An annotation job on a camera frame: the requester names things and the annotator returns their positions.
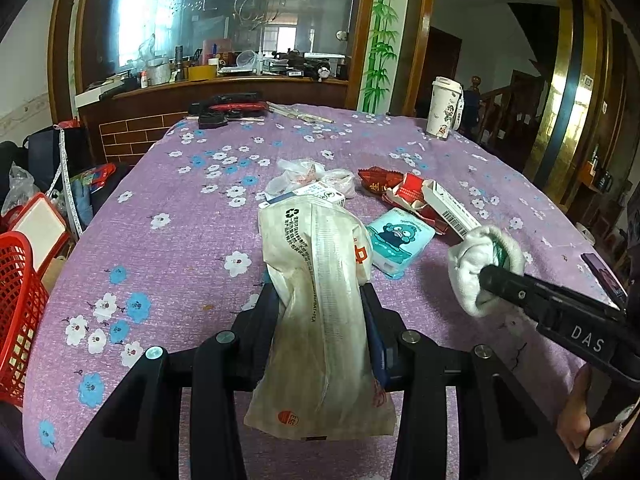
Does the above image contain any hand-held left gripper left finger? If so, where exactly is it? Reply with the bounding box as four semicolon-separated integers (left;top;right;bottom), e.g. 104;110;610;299
56;282;281;480

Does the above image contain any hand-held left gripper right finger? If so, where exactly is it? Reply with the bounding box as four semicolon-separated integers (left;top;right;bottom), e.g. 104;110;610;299
360;284;583;480

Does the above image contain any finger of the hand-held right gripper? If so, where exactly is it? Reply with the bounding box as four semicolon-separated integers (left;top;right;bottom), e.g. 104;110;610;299
479;265;556;326

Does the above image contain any white green sock ball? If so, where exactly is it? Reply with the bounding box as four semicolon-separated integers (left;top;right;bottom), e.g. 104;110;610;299
446;225;526;317

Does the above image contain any beige paper bag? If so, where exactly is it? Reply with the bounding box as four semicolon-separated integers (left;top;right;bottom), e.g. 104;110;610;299
244;195;398;443

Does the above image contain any white plastic bag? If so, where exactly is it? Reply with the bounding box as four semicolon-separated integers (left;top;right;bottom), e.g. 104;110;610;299
264;158;357;201

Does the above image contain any dark red gold packet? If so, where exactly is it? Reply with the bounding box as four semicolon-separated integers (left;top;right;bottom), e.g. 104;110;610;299
357;167;403;196

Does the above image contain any red plastic mesh basket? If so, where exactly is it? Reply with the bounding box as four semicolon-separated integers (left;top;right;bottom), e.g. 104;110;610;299
0;232;51;408

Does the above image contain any person's right hand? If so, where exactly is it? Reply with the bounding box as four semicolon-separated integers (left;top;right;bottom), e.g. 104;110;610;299
556;364;640;467

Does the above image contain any black smartphone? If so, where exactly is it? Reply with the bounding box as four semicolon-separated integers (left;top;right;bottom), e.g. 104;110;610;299
581;252;628;306

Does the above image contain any long white barcode box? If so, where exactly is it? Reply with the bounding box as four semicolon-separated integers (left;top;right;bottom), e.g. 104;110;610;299
422;180;483;239

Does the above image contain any purple floral tablecloth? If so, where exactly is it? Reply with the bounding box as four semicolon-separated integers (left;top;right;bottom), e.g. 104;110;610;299
22;102;631;480

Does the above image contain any teal tissue pack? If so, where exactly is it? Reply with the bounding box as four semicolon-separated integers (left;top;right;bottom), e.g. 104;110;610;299
365;208;436;278

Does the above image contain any small white box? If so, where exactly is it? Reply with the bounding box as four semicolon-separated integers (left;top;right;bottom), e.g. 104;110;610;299
259;182;346;209

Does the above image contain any wooden stair railing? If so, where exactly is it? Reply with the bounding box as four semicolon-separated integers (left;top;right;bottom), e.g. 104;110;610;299
472;75;546;161

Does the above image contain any gold black pillar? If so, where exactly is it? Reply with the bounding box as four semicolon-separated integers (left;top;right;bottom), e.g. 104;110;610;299
525;0;616;201

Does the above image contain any white printed tumbler cup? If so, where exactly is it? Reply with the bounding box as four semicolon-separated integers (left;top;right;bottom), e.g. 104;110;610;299
426;76;465;139

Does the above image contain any blue cloth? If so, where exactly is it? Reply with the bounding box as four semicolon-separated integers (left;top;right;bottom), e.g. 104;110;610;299
70;177;93;231

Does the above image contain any black red device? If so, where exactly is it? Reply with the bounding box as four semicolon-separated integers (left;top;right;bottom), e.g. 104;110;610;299
189;92;268;117

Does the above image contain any red printed bag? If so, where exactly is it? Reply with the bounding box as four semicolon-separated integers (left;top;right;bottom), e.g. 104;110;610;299
70;162;117;191

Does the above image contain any wooden brick-front counter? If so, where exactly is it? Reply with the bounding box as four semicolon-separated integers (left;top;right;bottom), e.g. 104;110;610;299
75;77;351;166

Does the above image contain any red crate white lid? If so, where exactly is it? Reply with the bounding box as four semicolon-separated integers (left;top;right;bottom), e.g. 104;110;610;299
11;192;71;261

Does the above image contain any white measuring tape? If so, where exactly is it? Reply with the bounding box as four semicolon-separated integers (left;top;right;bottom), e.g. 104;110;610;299
52;125;83;238

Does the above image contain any dark blue bag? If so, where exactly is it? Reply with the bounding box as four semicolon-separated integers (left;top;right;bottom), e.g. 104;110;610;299
25;127;76;196

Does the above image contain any clear plastic bag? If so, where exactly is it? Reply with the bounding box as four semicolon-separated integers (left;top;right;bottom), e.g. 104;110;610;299
0;162;41;216

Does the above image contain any white flat tray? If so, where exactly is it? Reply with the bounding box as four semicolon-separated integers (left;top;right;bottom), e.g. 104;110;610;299
75;80;126;108

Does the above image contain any etched glass wooden partition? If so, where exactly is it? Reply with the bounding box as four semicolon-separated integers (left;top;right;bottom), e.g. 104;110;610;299
50;0;441;116

